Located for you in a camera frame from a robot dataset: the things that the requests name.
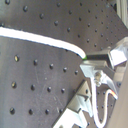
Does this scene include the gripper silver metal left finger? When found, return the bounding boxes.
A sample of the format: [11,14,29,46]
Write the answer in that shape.
[80,63,126,95]

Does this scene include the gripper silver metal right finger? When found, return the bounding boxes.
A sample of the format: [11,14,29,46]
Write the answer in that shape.
[87,37,128,68]

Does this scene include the thick white cable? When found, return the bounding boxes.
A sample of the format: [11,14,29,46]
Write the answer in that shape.
[0,26,88,61]

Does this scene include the thin white sensor wire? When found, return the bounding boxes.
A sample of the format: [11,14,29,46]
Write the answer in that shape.
[90,77,118,128]

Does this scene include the aluminium frame rail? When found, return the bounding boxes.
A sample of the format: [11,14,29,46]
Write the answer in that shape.
[112,0,127,25]

